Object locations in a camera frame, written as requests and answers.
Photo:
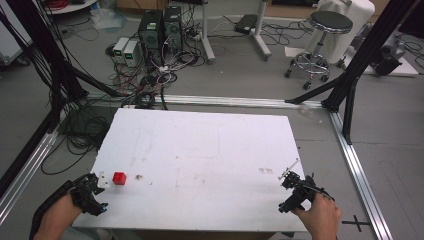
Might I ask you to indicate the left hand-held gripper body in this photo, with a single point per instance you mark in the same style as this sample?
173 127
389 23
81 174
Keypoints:
86 197

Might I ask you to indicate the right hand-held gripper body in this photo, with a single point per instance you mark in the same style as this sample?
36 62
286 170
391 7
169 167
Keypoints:
300 191

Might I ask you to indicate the red cube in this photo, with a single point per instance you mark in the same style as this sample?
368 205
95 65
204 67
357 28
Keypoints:
119 178

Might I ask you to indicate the person's right hand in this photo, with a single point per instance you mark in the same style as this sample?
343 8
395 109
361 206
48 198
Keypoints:
321 218

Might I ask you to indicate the person's left hand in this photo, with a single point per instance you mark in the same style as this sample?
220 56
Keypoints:
56 218

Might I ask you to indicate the white power strip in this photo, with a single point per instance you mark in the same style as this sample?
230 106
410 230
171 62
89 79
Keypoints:
163 69

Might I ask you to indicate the white power supply box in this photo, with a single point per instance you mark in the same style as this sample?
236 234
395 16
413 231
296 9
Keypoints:
131 53
120 47

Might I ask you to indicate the white table leg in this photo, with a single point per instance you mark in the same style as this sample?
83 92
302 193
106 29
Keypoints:
261 35
206 36

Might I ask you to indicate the black device on white board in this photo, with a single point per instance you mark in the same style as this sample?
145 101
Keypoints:
386 58

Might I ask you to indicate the black flat box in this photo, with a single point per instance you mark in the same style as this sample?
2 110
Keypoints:
245 24

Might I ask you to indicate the black round stool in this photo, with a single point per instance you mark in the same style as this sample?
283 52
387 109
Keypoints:
328 22

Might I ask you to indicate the black computer tower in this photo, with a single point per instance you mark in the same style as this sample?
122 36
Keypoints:
173 28
150 33

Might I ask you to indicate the clear plastic bag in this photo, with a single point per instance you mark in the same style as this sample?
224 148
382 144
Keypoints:
106 18

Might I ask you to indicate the white cloth cover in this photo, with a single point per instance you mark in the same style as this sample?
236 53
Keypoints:
358 13

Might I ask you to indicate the round white table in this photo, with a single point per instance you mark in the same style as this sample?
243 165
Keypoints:
71 6

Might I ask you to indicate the aluminium floor rail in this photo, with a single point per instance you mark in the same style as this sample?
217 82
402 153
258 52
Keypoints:
233 101
26 170
360 180

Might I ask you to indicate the black metal frame post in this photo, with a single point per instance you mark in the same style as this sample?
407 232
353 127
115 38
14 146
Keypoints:
370 50
36 50

